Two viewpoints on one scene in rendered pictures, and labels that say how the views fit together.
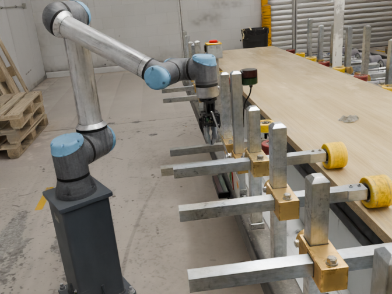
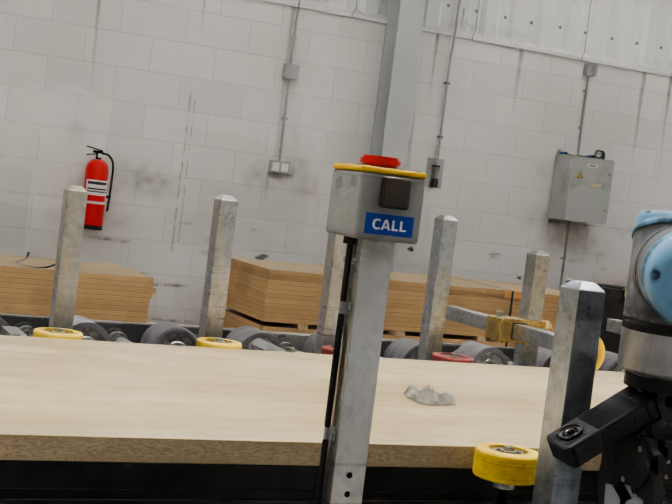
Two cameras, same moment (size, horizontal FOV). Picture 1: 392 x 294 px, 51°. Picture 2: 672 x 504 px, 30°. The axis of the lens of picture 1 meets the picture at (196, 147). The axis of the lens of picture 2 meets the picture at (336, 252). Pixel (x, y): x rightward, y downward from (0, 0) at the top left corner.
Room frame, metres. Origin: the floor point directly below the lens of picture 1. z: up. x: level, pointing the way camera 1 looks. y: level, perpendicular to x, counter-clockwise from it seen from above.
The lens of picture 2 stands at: (2.40, 1.02, 1.20)
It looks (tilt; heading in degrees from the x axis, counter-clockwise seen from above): 3 degrees down; 249
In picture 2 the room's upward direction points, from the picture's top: 7 degrees clockwise
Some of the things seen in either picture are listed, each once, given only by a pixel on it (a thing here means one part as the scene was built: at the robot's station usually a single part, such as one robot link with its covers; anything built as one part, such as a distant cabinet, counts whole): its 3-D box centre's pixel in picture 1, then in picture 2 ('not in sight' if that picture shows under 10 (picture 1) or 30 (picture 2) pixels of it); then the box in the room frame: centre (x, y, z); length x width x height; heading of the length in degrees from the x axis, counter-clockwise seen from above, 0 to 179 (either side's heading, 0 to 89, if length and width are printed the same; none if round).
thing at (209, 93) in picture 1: (207, 91); (660, 354); (1.61, -0.07, 1.07); 0.10 x 0.09 x 0.05; 95
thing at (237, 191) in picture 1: (232, 178); not in sight; (1.45, -0.13, 0.75); 0.26 x 0.01 x 0.10; 4
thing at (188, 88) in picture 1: (192, 88); not in sight; (2.87, -0.01, 0.81); 0.44 x 0.03 x 0.04; 94
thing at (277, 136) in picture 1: (277, 211); not in sight; (0.92, -0.20, 0.90); 0.04 x 0.04 x 0.48; 4
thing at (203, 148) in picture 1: (220, 147); not in sight; (1.63, -0.11, 0.82); 0.44 x 0.03 x 0.04; 94
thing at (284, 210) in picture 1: (280, 198); not in sight; (0.90, -0.20, 0.95); 0.14 x 0.06 x 0.05; 4
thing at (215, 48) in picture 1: (213, 51); (374, 206); (1.93, -0.12, 1.18); 0.07 x 0.07 x 0.08; 4
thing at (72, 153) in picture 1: (70, 154); not in sight; (1.77, 0.58, 0.79); 0.17 x 0.15 x 0.18; 152
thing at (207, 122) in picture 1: (209, 111); (657, 432); (1.60, -0.07, 0.98); 0.09 x 0.08 x 0.12; 5
